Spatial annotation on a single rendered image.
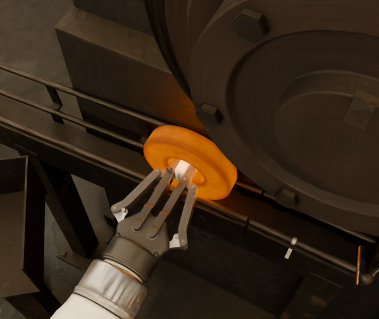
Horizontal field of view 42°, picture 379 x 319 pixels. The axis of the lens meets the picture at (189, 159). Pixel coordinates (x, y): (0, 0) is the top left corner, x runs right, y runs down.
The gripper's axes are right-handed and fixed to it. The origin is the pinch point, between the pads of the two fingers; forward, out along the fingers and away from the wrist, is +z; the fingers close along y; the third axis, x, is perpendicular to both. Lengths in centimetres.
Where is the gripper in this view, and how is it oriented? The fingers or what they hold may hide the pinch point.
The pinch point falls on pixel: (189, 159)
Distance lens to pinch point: 78.0
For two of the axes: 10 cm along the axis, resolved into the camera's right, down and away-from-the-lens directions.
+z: 4.6, -7.8, 4.2
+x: -0.2, -4.9, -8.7
